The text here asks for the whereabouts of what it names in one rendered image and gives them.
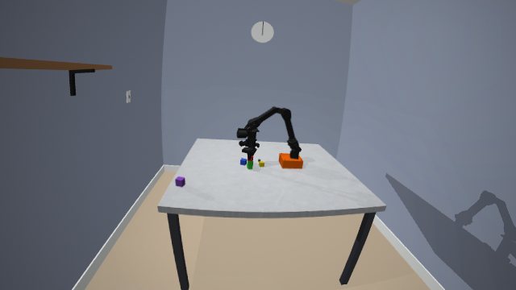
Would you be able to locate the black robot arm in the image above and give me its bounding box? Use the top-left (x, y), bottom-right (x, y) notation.
top-left (236, 107), bottom-right (302, 160)

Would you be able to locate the small purple block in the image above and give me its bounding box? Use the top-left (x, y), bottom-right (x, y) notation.
top-left (175, 176), bottom-right (185, 187)

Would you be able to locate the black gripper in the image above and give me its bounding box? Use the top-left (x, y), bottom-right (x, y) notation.
top-left (242, 138), bottom-right (260, 160)

